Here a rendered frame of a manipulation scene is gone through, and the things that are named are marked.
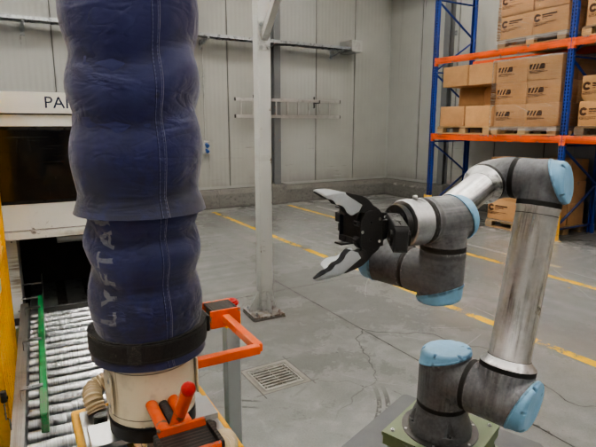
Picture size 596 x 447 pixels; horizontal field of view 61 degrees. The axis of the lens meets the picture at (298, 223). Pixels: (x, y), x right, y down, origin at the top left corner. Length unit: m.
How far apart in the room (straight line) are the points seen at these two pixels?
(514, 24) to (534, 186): 7.95
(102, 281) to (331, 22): 11.78
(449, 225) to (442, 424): 0.80
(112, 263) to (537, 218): 1.07
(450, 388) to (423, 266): 0.61
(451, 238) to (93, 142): 0.66
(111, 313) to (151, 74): 0.42
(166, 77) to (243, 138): 10.33
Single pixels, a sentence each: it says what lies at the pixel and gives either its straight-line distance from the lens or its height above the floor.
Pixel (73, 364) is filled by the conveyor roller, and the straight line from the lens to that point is 2.98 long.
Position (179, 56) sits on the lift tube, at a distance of 0.91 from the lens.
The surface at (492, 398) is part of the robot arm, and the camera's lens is 1.53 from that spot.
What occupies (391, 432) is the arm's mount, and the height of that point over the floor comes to 0.84.
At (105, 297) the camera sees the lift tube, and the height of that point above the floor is 1.46.
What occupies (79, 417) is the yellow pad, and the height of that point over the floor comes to 1.13.
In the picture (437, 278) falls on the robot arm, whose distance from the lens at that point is 1.02.
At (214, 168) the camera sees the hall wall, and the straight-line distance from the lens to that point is 10.97.
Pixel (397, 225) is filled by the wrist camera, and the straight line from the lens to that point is 0.83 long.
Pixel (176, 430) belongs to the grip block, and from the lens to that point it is 0.92.
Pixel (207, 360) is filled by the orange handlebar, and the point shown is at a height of 1.25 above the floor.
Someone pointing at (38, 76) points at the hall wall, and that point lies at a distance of 10.26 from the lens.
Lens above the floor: 1.76
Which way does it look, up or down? 11 degrees down
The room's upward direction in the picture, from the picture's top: straight up
